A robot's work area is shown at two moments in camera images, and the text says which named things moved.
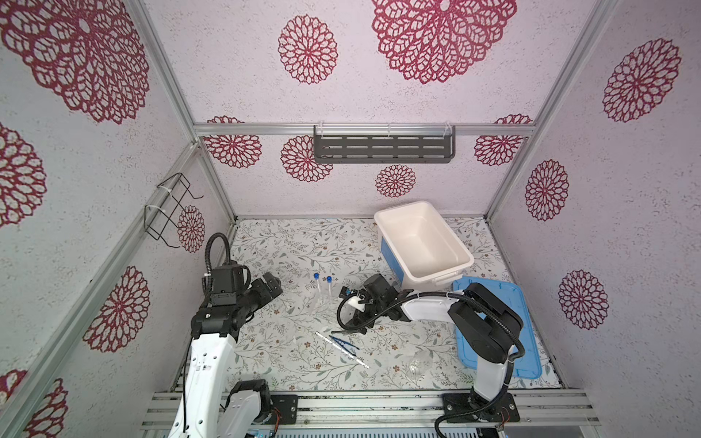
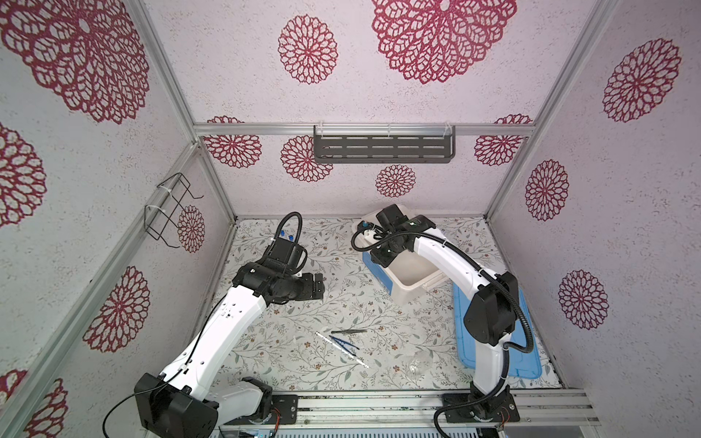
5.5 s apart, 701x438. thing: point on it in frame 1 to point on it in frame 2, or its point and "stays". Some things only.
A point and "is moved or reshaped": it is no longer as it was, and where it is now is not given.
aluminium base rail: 456,411 stays
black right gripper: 358,316 to 377,258
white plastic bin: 420,247 is moved or reshaped
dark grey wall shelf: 417,148 stays
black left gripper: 265,294 to 308,292
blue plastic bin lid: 508,292 stays
